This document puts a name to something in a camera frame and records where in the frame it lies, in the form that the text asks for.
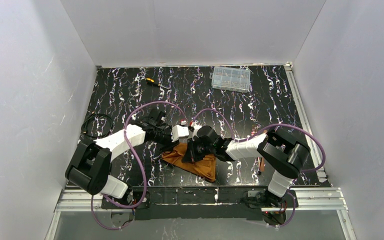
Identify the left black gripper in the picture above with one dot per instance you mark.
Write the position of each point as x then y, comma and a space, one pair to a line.
171, 141

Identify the orange cloth napkin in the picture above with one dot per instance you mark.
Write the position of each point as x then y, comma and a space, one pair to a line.
205, 168

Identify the copper fork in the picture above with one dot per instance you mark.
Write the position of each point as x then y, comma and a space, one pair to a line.
255, 129

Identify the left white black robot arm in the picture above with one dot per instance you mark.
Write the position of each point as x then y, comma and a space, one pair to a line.
90, 165

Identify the clear plastic parts box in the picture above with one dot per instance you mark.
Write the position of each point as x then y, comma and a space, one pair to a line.
231, 79

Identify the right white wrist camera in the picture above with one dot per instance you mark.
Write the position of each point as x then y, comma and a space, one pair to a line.
193, 129

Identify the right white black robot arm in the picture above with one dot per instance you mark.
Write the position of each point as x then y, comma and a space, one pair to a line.
284, 152

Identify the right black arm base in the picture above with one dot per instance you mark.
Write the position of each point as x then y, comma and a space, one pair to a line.
262, 198

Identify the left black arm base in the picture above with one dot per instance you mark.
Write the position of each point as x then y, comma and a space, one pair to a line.
130, 198

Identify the orange black screwdriver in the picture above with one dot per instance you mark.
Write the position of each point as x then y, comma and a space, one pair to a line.
154, 83

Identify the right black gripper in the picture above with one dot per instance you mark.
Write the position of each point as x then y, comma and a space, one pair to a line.
196, 153

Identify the aluminium frame rail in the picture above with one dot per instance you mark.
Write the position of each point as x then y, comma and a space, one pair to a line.
204, 212

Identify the copper cake server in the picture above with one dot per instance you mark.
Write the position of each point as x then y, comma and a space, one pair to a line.
261, 164

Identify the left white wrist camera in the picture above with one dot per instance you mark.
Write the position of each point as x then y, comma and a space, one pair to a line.
180, 132

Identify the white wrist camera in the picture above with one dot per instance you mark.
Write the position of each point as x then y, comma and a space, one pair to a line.
180, 132
193, 129

